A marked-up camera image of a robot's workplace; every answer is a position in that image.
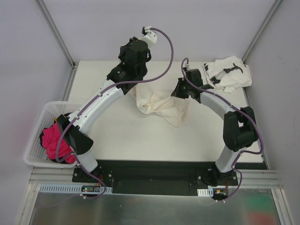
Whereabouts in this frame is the cream white t shirt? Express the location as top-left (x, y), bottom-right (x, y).
top-left (129, 83), bottom-right (189, 128)

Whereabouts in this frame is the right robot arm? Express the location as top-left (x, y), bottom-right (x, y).
top-left (171, 67), bottom-right (258, 187)

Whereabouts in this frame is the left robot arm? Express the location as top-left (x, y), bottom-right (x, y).
top-left (57, 32), bottom-right (157, 182)

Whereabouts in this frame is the white black printed t shirt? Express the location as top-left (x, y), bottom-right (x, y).
top-left (202, 56), bottom-right (252, 93)

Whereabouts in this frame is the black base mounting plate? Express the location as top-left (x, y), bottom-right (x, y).
top-left (72, 159), bottom-right (244, 196)

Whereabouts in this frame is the pink red t shirt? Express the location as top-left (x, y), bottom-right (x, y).
top-left (41, 123), bottom-right (77, 165)

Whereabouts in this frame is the white plastic laundry basket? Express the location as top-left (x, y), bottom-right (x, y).
top-left (24, 101), bottom-right (82, 168)

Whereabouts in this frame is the left aluminium frame post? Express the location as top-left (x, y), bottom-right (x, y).
top-left (35, 0), bottom-right (76, 69)

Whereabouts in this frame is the aluminium frame post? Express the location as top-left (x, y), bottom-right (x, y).
top-left (35, 0), bottom-right (76, 69)
top-left (242, 0), bottom-right (284, 64)

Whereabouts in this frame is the right white cable duct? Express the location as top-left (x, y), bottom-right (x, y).
top-left (197, 188), bottom-right (214, 197)

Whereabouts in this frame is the white cable duct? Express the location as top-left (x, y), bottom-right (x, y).
top-left (197, 188), bottom-right (214, 197)
top-left (39, 184), bottom-right (113, 195)

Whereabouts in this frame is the right aluminium frame post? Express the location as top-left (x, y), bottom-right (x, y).
top-left (242, 0), bottom-right (284, 64)

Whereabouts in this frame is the left white cable duct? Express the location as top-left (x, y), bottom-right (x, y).
top-left (39, 184), bottom-right (113, 195)

